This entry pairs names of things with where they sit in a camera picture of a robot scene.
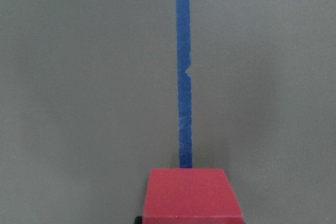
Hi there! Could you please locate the red block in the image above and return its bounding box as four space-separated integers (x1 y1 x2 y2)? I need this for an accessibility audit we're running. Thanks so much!
142 168 245 223

